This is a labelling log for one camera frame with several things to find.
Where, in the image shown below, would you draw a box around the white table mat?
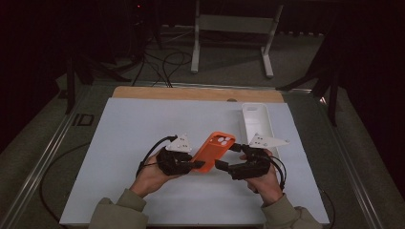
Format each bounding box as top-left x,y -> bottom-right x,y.
59,97 -> 330,227

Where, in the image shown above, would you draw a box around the person's right hand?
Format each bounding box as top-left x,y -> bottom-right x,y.
245,163 -> 285,207

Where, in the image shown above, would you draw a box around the metal floor rail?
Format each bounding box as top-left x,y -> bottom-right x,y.
0,85 -> 94,229
313,90 -> 386,229

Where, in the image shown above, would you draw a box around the orange phone case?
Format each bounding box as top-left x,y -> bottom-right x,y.
190,131 -> 237,175

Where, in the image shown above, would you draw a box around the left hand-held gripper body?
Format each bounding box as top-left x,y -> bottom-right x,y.
157,133 -> 193,176

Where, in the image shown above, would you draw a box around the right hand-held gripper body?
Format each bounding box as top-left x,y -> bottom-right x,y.
228,133 -> 290,181

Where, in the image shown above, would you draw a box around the black stand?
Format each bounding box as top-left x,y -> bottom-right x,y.
65,53 -> 132,115
276,63 -> 340,127

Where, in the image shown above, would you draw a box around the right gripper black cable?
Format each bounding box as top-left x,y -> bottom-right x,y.
268,155 -> 288,192

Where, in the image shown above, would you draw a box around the long black floor cable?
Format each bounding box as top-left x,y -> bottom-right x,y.
39,141 -> 92,224

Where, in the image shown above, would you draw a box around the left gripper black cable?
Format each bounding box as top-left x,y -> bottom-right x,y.
136,135 -> 179,177

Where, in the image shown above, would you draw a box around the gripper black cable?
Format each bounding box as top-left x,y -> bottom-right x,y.
268,155 -> 288,192
136,135 -> 179,177

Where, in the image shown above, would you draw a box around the black floor cables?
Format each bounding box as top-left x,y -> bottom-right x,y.
132,51 -> 194,89

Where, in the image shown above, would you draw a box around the person's left hand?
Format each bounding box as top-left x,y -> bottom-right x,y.
129,154 -> 180,198

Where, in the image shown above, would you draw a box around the white plastic tray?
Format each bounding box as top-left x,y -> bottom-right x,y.
241,102 -> 281,158

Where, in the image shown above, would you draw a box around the white metal desk frame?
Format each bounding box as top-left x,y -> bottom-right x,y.
190,0 -> 285,79

